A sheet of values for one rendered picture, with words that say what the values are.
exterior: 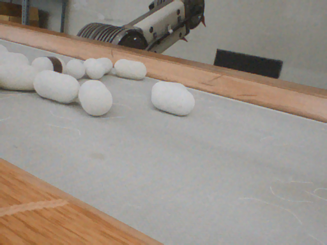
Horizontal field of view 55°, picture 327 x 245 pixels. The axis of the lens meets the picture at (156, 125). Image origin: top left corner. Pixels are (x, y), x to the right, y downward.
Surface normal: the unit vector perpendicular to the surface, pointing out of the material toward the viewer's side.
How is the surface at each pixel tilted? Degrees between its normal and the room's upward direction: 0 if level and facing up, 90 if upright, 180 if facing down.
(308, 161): 0
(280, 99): 45
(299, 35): 90
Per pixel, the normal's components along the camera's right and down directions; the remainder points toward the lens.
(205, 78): -0.24, -0.54
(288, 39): -0.42, 0.20
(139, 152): 0.17, -0.94
